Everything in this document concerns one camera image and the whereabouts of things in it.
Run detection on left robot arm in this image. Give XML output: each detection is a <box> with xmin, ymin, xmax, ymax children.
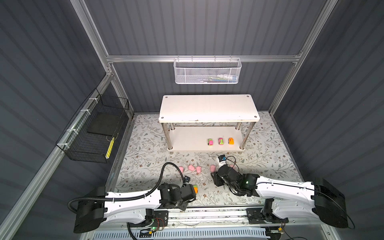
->
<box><xmin>68</xmin><ymin>162</ymin><xmax>198</xmax><ymax>235</ymax></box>

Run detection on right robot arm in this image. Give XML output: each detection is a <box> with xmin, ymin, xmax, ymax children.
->
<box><xmin>211</xmin><ymin>165</ymin><xmax>353</xmax><ymax>229</ymax></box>

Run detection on white two-tier shelf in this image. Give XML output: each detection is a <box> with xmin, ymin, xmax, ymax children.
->
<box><xmin>159</xmin><ymin>95</ymin><xmax>261</xmax><ymax>152</ymax></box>

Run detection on floral patterned mat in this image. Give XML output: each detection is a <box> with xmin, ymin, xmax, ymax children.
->
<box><xmin>115</xmin><ymin>112</ymin><xmax>301</xmax><ymax>207</ymax></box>

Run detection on yellow green marker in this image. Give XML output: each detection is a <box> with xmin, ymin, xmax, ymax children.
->
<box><xmin>105</xmin><ymin>137</ymin><xmax>115</xmax><ymax>160</ymax></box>

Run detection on items in white basket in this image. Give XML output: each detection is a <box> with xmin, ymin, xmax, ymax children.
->
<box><xmin>199</xmin><ymin>75</ymin><xmax>239</xmax><ymax>84</ymax></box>

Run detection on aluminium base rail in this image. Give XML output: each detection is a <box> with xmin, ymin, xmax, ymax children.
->
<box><xmin>82</xmin><ymin>206</ymin><xmax>341</xmax><ymax>240</ymax></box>

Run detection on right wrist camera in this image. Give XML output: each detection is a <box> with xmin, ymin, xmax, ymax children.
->
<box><xmin>217</xmin><ymin>155</ymin><xmax>227</xmax><ymax>168</ymax></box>

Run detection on black wire basket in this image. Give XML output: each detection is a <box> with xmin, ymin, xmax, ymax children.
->
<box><xmin>56</xmin><ymin>90</ymin><xmax>131</xmax><ymax>164</ymax></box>

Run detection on white wire mesh basket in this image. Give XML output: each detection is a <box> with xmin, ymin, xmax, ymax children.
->
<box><xmin>173</xmin><ymin>58</ymin><xmax>242</xmax><ymax>85</ymax></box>

